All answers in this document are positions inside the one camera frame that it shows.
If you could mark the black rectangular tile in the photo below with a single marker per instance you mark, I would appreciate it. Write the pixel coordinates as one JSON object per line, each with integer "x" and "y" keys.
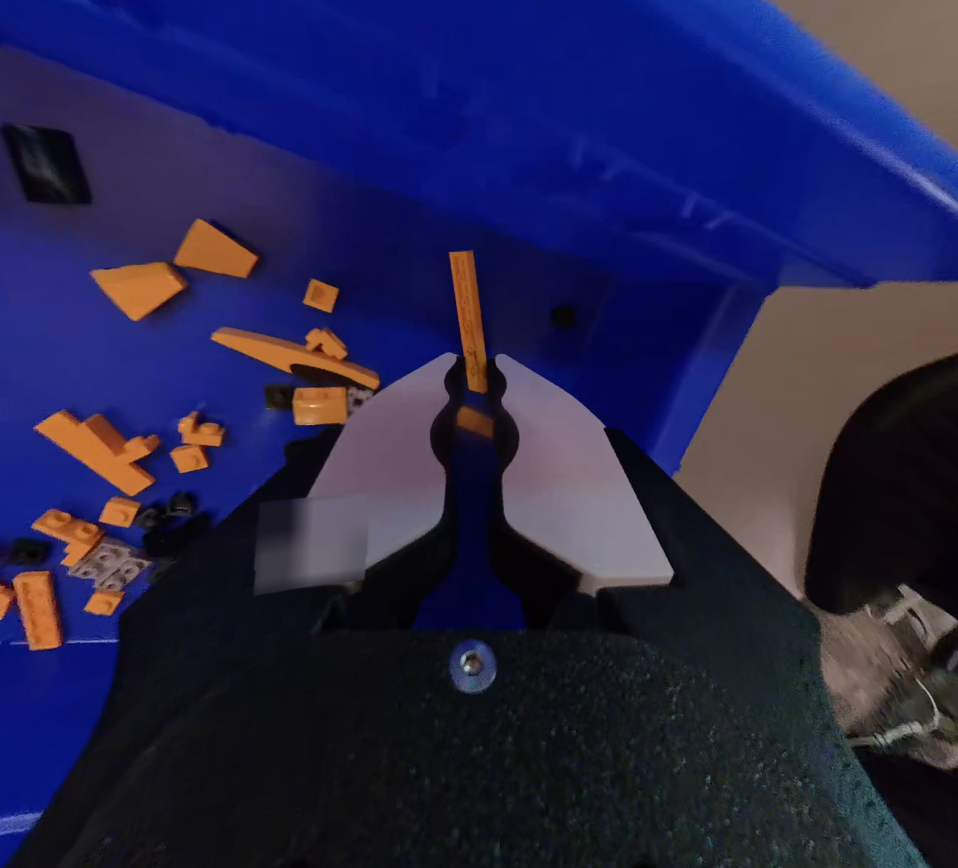
{"x": 45, "y": 164}

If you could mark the blue plastic bin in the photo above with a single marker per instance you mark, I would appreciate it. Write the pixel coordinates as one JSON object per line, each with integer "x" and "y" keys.
{"x": 449, "y": 97}

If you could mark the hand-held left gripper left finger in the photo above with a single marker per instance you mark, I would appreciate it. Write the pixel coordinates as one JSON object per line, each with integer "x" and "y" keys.
{"x": 397, "y": 449}

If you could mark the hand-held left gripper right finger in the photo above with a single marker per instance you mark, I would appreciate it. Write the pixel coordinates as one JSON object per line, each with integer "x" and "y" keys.
{"x": 576, "y": 494}

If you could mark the loose orange black lego pieces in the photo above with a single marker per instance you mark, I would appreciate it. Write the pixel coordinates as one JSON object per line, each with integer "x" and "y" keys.
{"x": 142, "y": 288}

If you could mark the small black round piece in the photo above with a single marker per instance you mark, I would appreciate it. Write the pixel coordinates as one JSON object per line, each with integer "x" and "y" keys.
{"x": 564, "y": 316}

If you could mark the person's right forearm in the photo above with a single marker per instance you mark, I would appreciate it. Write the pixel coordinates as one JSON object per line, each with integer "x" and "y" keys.
{"x": 890, "y": 479}

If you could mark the long orange lego plate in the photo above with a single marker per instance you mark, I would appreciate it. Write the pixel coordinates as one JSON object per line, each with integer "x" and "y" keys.
{"x": 468, "y": 314}

